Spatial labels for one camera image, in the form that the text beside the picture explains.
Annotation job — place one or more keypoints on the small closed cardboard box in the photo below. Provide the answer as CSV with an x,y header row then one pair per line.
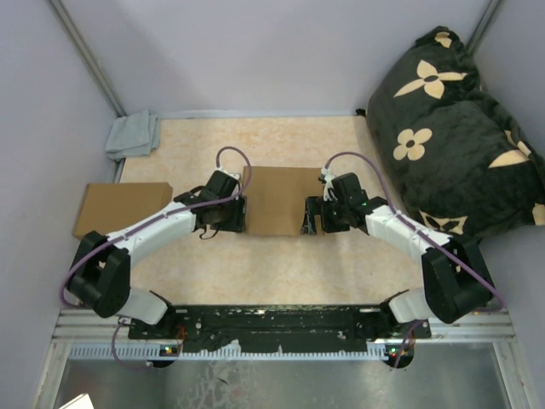
x,y
109,207

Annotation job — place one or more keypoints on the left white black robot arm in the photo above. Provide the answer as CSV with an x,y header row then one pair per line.
x,y
100,275

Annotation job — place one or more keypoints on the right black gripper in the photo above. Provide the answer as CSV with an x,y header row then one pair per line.
x,y
317,206

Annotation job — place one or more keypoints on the aluminium frame rail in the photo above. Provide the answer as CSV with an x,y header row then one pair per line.
x,y
94,337

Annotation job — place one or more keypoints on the grey folded cloth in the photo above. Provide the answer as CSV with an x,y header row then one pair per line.
x,y
135,135

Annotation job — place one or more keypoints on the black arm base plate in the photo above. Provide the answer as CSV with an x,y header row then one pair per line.
x,y
273,328

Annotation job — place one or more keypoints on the white paper corner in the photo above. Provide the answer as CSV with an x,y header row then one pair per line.
x,y
81,401

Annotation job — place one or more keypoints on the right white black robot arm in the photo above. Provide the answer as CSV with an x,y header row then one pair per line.
x,y
456,280

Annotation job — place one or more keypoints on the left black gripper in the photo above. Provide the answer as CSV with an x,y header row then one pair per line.
x,y
237,222

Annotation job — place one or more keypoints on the black floral pillow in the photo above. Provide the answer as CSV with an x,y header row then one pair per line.
x,y
457,158

